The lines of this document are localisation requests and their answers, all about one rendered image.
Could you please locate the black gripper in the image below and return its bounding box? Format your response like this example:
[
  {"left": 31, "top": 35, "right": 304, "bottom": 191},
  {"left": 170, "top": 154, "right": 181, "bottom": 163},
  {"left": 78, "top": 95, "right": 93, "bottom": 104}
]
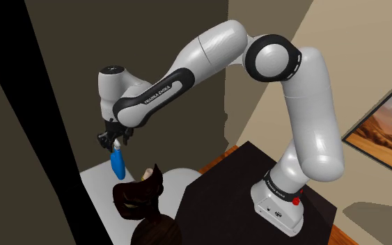
[{"left": 96, "top": 118, "right": 134, "bottom": 153}]

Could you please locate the black robot stand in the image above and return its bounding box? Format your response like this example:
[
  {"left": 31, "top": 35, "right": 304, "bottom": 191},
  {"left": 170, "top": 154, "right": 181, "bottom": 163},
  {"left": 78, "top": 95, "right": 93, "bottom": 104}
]
[{"left": 174, "top": 141, "right": 338, "bottom": 245}]

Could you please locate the white toilet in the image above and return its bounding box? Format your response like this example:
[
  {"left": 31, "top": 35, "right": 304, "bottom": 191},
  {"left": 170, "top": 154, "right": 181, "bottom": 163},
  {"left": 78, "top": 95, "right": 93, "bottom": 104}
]
[{"left": 79, "top": 159, "right": 203, "bottom": 245}]

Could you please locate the framed desert wall picture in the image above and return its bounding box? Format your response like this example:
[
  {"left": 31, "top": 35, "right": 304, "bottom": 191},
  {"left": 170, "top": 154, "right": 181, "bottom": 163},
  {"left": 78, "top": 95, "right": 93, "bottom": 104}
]
[{"left": 341, "top": 81, "right": 392, "bottom": 182}]

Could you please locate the blue spray bottle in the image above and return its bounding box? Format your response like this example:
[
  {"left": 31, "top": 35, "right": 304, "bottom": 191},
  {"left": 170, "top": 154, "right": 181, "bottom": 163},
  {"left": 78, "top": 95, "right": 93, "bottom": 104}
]
[{"left": 110, "top": 140, "right": 127, "bottom": 181}]

